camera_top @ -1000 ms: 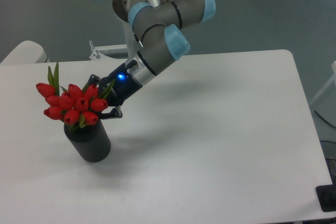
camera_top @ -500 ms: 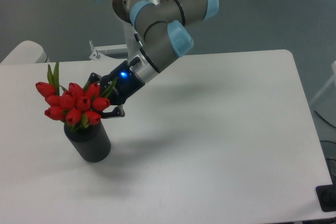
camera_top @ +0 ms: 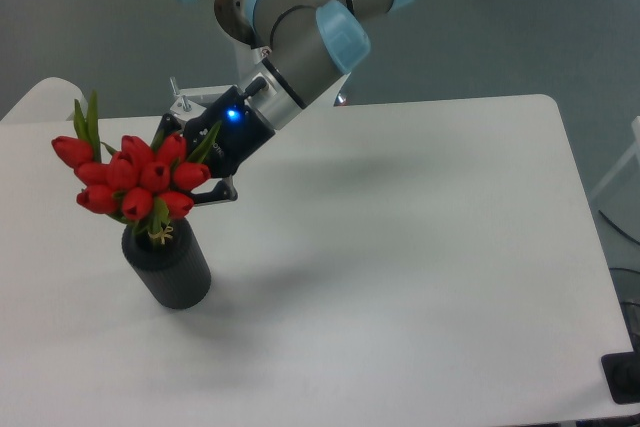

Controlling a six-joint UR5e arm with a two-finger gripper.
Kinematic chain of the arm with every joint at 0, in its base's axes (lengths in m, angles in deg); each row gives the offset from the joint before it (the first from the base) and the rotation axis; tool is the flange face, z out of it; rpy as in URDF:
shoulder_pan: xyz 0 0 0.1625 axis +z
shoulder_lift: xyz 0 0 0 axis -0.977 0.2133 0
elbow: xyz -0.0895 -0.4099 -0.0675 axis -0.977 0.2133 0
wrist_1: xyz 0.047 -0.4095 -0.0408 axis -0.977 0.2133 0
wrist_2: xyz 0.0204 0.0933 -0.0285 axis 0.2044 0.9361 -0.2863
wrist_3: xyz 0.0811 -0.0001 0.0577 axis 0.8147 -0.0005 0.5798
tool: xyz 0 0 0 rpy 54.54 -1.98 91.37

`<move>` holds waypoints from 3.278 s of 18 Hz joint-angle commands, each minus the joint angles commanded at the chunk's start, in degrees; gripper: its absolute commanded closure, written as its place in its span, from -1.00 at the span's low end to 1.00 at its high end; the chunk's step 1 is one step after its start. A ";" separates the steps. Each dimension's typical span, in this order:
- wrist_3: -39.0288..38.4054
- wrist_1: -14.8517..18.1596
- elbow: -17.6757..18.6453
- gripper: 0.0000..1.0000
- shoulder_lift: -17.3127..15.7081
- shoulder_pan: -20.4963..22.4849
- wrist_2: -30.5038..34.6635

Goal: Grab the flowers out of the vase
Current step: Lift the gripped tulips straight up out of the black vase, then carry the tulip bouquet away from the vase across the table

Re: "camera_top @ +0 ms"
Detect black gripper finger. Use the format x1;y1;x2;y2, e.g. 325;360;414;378
150;113;183;147
189;176;238;206

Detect white furniture frame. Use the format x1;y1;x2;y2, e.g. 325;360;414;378
587;117;639;207

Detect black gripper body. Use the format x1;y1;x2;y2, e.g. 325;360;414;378
183;86;275;178

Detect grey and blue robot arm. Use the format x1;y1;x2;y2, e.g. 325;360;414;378
159;0;414;204

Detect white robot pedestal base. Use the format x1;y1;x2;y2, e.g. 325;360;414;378
168;39;352;116

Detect black floor cable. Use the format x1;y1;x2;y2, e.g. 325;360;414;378
597;208;640;243

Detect red tulip bouquet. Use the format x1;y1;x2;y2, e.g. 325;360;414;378
51;93;212;251

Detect black device at table edge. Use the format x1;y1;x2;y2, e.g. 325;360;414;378
601;352;639;405

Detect dark grey ribbed vase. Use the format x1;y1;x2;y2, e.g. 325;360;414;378
121;219;212;310

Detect white chair back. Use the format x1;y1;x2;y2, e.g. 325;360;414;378
1;77;88;125

